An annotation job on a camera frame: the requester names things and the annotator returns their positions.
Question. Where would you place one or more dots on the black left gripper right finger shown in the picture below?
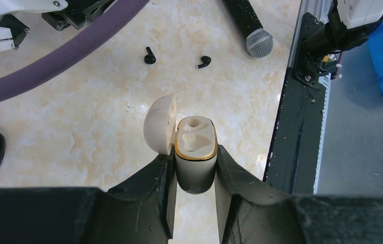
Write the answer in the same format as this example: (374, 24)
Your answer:
(250, 211)

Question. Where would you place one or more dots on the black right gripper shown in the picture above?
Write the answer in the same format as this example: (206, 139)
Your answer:
(77, 13)

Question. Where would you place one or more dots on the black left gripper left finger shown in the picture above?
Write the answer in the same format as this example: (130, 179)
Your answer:
(140, 209)

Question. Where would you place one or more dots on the white earbud charging case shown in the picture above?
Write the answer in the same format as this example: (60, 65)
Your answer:
(192, 141)

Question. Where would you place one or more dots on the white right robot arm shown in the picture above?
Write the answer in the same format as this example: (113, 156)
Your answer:
(349, 23)

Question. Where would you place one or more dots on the black microphone grey head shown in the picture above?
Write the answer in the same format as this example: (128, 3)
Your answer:
(258, 42)

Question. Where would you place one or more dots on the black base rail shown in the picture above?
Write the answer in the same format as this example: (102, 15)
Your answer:
(293, 159)

